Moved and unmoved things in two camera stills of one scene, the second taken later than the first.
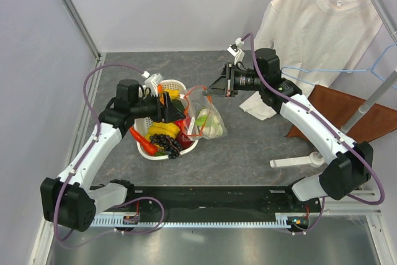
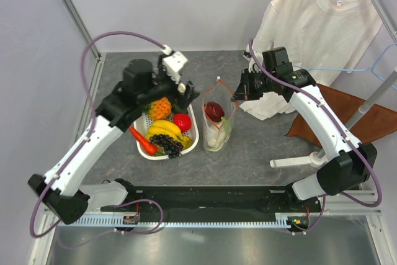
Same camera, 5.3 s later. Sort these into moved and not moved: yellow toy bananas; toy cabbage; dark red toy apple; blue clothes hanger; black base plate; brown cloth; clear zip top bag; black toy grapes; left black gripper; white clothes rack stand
Moved: clear zip top bag; dark red toy apple; toy cabbage; left black gripper
Not moved: white clothes rack stand; yellow toy bananas; blue clothes hanger; brown cloth; black toy grapes; black base plate
